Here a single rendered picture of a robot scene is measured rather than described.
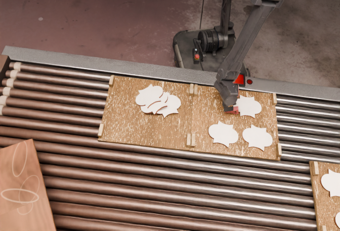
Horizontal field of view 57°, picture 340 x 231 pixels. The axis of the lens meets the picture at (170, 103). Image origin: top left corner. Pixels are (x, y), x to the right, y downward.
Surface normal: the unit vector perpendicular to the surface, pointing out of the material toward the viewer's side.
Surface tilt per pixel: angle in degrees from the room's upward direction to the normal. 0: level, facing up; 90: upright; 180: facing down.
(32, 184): 0
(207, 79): 0
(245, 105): 0
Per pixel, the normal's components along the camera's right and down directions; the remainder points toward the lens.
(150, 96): -0.26, -0.56
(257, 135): 0.07, -0.49
